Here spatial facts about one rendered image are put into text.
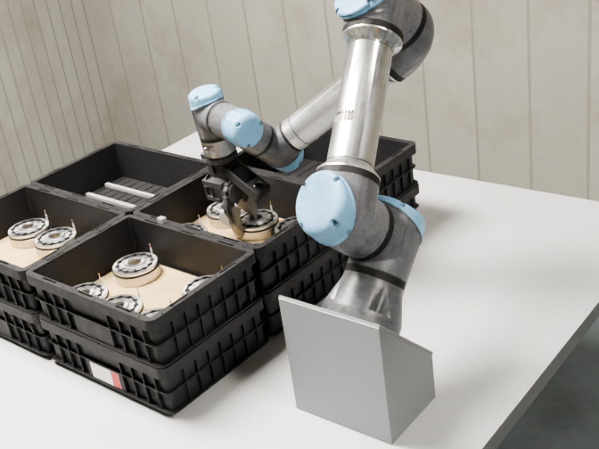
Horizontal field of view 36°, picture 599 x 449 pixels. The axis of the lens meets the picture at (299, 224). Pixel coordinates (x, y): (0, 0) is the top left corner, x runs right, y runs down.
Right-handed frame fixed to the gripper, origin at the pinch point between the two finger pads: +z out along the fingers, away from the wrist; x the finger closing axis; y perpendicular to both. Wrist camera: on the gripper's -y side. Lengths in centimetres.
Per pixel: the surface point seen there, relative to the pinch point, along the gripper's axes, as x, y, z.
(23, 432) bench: 66, 5, 8
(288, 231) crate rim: 6.5, -19.8, -8.4
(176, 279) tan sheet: 22.4, 1.8, -0.4
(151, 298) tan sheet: 30.8, 0.7, -1.4
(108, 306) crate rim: 45.6, -7.9, -13.2
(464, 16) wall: -156, 35, 15
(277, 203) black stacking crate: -11.5, 0.6, 0.2
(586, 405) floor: -66, -49, 93
